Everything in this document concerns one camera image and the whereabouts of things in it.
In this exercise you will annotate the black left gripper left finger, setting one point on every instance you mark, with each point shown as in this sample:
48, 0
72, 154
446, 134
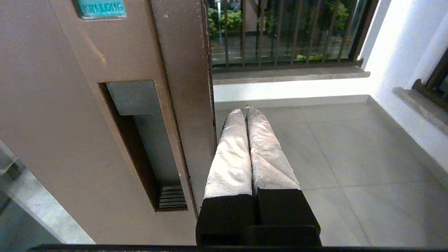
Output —
227, 196

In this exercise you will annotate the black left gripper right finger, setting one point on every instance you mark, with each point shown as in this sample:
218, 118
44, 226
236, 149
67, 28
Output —
273, 196

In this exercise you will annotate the sliding glass door brown frame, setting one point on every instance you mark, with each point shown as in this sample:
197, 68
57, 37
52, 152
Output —
105, 122

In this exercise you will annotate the long grey stone sill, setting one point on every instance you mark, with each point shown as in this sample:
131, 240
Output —
290, 73

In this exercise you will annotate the long black balcony railing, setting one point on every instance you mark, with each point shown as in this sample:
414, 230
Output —
287, 35

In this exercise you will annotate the short grey stone sill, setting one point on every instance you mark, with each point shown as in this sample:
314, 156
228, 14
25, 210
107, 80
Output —
420, 108

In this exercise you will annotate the green leafy tree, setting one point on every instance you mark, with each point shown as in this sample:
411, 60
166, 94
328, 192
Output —
280, 24

